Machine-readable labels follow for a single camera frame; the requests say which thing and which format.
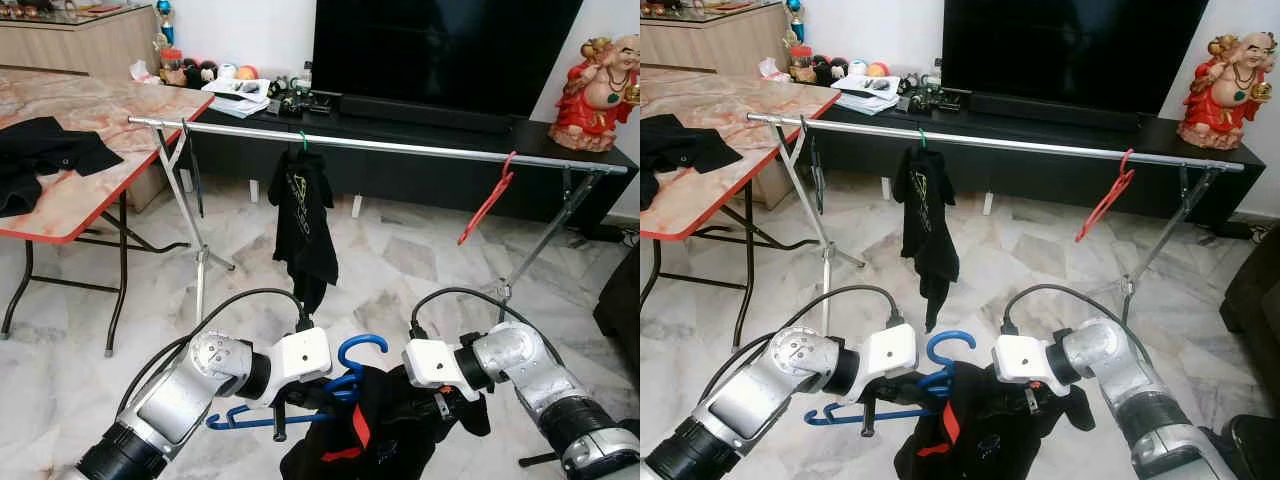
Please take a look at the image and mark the blue plastic hanger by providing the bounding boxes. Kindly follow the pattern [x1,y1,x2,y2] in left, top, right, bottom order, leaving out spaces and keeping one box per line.
[205,333,391,433]
[803,330,978,426]

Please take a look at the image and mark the black garment with red stripe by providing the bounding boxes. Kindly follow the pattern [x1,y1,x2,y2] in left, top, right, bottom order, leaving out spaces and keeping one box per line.
[280,365,493,480]
[893,362,1096,480]

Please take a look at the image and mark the black plastic hanger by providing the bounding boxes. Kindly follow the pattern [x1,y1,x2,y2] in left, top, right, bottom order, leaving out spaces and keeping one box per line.
[180,118,206,219]
[800,115,826,216]

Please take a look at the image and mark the red plastic hanger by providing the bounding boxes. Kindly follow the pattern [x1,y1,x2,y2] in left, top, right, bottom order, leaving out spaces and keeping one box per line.
[1075,149,1138,244]
[458,151,519,247]

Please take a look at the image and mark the black shirt with printed logo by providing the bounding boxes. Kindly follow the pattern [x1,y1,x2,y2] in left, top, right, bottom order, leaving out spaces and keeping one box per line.
[267,150,341,316]
[892,146,963,333]

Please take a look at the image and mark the black low tv console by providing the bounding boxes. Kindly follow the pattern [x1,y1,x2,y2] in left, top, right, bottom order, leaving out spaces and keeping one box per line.
[815,85,1266,226]
[185,85,639,226]

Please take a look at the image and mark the silver metal clothes rack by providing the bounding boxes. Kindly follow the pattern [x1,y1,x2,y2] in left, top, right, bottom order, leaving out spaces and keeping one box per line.
[747,111,1247,337]
[127,115,630,323]

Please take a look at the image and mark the dark brown sofa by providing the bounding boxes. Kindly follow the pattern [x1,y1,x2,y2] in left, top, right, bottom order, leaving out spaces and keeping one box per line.
[1218,222,1280,373]
[593,245,641,363]

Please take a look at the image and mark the white paper stack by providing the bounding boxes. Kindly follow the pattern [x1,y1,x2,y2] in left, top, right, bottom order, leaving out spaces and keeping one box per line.
[832,75,903,116]
[203,78,273,119]

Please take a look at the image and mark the black soundbar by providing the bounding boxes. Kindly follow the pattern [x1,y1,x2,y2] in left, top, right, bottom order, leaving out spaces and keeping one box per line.
[968,91,1146,131]
[340,93,516,134]

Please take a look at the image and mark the pink marble pattern folding table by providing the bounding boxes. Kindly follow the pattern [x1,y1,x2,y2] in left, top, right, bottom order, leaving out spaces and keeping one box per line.
[640,68,841,351]
[0,68,216,358]

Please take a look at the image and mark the plain black garment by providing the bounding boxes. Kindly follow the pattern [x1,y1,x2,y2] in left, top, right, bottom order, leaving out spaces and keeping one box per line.
[640,113,744,211]
[0,117,126,218]

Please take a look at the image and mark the black flat screen television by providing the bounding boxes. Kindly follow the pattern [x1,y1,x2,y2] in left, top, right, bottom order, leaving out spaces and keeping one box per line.
[312,0,584,121]
[942,0,1209,118]

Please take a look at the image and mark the light wooden sideboard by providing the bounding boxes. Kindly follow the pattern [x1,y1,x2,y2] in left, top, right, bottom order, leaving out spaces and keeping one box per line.
[0,5,161,83]
[640,3,791,81]

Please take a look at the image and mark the blue and gold trophy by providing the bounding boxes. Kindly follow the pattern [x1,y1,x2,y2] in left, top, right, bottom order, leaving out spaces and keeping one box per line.
[783,0,806,56]
[152,0,176,61]

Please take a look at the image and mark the red laughing buddha statue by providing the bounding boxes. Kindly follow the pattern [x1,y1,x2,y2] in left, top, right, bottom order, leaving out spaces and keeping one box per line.
[548,35,641,153]
[1177,32,1273,151]

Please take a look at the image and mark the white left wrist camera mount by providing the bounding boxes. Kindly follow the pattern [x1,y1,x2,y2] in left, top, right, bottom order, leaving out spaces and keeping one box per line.
[265,327,333,383]
[855,323,919,379]

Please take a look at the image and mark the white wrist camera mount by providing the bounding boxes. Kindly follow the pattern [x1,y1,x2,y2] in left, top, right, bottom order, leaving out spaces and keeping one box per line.
[402,338,463,389]
[992,335,1053,384]
[855,323,919,379]
[265,327,333,383]

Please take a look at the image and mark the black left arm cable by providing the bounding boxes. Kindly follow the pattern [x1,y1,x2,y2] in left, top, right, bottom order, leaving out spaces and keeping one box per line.
[725,284,906,401]
[115,288,313,416]

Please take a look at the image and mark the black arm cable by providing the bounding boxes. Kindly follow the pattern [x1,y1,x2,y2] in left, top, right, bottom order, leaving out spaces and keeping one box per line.
[115,288,313,416]
[725,284,906,401]
[1002,284,1156,361]
[410,287,566,361]

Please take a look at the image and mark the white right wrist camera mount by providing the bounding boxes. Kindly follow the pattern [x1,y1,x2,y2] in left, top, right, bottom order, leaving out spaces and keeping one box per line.
[992,335,1053,384]
[402,338,463,389]

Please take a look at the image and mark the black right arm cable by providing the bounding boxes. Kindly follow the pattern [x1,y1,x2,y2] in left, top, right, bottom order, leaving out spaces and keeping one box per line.
[410,287,566,361]
[1002,284,1156,361]

